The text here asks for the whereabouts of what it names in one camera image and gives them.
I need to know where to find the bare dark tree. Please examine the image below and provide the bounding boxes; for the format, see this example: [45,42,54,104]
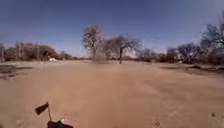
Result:
[105,34,142,65]

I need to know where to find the bare pale tree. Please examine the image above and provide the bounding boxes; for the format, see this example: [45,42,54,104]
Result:
[81,24,104,62]

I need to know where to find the row of brown trees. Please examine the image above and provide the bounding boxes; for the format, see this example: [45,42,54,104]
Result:
[0,41,79,63]

